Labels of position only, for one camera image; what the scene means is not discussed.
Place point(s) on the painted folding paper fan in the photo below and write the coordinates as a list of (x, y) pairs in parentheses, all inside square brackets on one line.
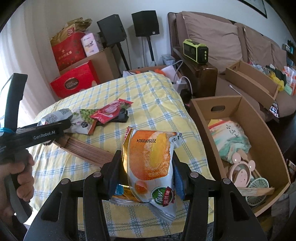
[(229, 137)]

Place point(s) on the green pea snack packet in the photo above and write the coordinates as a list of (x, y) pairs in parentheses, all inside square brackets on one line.
[(81, 122)]

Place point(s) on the orange snack bag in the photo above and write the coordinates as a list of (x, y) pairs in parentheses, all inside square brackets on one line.
[(147, 177)]

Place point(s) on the black speaker right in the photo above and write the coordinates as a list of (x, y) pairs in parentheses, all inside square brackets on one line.
[(145, 23)]

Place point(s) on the wooden folding fan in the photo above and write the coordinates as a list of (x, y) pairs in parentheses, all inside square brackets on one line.
[(256, 191), (86, 152)]

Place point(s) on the red snack packet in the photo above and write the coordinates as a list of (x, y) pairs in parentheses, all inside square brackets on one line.
[(111, 111)]

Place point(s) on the mint green handheld fan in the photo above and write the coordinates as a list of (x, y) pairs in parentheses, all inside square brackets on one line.
[(257, 183)]

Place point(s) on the black small hand shovel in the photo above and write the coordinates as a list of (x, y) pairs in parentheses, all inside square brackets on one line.
[(121, 118)]

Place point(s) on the black speaker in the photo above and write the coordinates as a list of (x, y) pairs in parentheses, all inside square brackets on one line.
[(145, 23), (112, 30)]

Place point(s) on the yellow checkered tablecloth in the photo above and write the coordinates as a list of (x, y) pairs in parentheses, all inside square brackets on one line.
[(158, 107)]

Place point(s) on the white curtain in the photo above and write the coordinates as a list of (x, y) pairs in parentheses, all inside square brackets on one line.
[(26, 48)]

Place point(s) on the grey white snack bag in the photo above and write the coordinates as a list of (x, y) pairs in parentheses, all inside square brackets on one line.
[(56, 116)]

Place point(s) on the shallow cardboard tray on sofa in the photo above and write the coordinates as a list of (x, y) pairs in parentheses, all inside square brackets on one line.
[(255, 83)]

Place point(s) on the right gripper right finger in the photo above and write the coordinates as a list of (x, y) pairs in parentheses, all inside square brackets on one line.
[(192, 186)]

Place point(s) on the yellow plastic bag on sofa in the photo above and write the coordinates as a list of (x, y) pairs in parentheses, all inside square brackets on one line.
[(276, 80)]

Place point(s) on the brown cardboard box by wall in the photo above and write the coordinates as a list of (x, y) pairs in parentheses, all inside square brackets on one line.
[(104, 64)]

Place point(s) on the black speaker left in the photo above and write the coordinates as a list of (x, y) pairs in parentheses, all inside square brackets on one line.
[(112, 30)]

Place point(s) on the red gift box lower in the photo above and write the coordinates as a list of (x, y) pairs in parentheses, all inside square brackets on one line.
[(75, 80)]

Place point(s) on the brown sofa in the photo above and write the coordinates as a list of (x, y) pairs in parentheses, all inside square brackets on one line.
[(257, 49)]

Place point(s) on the pink small box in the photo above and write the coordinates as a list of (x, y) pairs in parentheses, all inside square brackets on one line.
[(91, 44)]

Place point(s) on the pink mouse-ear handheld fan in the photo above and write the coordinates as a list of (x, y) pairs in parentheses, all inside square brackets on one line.
[(240, 172)]

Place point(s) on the brown sofa cushion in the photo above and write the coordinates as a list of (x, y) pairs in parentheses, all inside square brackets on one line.
[(221, 39)]

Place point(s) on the red gift bag upper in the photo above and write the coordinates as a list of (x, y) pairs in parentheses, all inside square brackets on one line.
[(69, 51)]

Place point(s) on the person left hand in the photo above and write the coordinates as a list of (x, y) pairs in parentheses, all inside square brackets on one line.
[(21, 208)]

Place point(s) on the large open cardboard box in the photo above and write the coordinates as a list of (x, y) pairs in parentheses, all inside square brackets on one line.
[(269, 161)]

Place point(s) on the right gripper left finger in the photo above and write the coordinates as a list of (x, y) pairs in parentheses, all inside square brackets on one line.
[(97, 187)]

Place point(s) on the gold paper bag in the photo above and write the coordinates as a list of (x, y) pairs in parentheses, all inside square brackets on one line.
[(78, 25)]

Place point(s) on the framed ink painting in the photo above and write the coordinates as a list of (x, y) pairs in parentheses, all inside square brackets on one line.
[(257, 5)]

